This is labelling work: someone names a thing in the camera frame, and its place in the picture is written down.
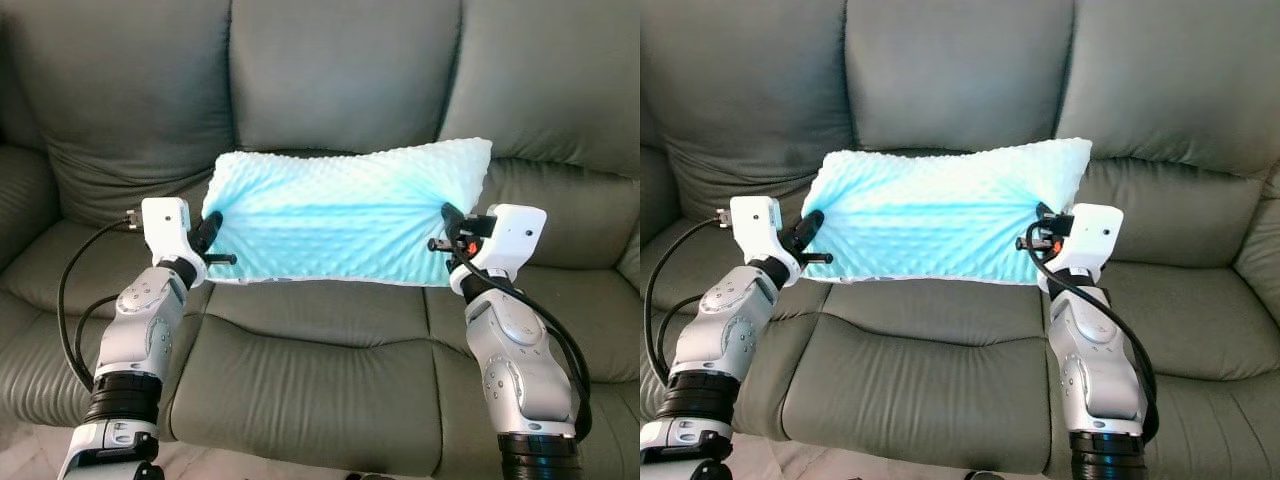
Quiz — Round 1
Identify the mint dotted pillow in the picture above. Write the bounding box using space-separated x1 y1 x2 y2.
800 137 1093 286
205 137 494 289

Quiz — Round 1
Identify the grey-green leather sofa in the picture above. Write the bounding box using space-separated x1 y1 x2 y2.
0 0 641 479
640 0 1280 479

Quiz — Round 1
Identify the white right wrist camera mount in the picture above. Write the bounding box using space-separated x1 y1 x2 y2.
450 204 548 298
1040 203 1126 294

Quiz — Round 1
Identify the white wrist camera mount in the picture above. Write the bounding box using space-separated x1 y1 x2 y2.
450 204 548 298
140 197 208 288
729 195 801 288
1040 203 1126 294

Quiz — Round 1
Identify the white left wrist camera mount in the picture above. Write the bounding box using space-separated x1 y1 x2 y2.
140 197 208 288
729 195 801 288

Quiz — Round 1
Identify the long black left arm cable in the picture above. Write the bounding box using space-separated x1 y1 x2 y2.
645 208 734 386
57 210 144 391

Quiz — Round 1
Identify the short black left arm cable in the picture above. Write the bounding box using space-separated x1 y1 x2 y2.
75 294 126 386
655 294 711 381

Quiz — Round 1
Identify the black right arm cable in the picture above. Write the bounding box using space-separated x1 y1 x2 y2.
1027 228 1159 443
445 235 593 443

